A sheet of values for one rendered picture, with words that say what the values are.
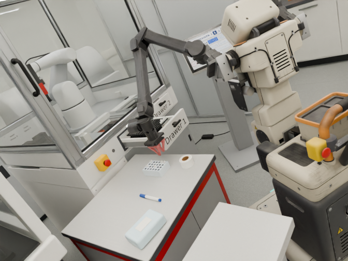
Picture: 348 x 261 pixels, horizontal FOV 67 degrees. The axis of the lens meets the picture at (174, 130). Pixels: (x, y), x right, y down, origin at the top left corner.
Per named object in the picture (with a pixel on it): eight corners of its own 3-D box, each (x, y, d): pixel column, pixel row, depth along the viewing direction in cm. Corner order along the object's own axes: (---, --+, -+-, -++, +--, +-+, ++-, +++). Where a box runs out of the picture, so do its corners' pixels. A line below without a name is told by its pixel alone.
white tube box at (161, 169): (170, 167, 140) (168, 161, 138) (161, 177, 134) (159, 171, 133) (153, 165, 147) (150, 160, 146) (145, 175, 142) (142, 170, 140)
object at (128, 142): (185, 122, 163) (181, 114, 161) (163, 146, 146) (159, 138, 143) (139, 126, 188) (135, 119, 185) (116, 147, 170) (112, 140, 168)
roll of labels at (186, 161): (182, 170, 132) (179, 164, 130) (180, 163, 138) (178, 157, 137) (195, 165, 131) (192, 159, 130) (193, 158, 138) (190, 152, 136)
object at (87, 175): (177, 101, 213) (171, 85, 207) (89, 189, 144) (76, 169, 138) (104, 113, 271) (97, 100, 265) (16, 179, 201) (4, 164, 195)
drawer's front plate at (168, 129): (189, 122, 164) (183, 107, 160) (165, 150, 144) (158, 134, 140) (187, 122, 165) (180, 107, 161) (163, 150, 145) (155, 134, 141)
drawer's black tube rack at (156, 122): (171, 126, 165) (168, 117, 163) (157, 142, 153) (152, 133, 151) (146, 128, 179) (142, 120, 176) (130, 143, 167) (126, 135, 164)
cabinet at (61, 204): (209, 175, 246) (178, 100, 213) (150, 277, 176) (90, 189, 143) (138, 171, 304) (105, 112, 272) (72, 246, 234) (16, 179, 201)
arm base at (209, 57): (209, 64, 110) (232, 53, 113) (198, 53, 114) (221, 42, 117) (208, 78, 118) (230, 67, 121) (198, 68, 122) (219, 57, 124)
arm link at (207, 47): (213, 49, 115) (217, 55, 120) (200, 37, 120) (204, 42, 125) (198, 64, 117) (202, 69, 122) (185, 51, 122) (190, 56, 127)
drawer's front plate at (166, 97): (173, 104, 205) (168, 92, 201) (153, 124, 185) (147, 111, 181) (171, 104, 206) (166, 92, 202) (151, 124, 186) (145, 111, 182)
